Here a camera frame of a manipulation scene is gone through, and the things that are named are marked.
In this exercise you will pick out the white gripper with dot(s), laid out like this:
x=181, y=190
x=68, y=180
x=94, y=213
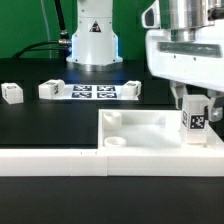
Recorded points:
x=185, y=43

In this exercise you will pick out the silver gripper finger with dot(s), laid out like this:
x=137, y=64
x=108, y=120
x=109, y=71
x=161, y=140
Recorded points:
x=215, y=105

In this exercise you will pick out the white square table top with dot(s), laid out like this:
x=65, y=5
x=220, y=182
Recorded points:
x=150, y=129

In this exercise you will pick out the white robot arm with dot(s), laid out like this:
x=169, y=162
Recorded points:
x=94, y=45

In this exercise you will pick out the white L-shaped obstacle fence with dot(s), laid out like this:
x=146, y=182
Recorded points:
x=186, y=161

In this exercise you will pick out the paper sheet with markers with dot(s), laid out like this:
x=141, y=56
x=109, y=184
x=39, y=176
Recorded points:
x=91, y=92

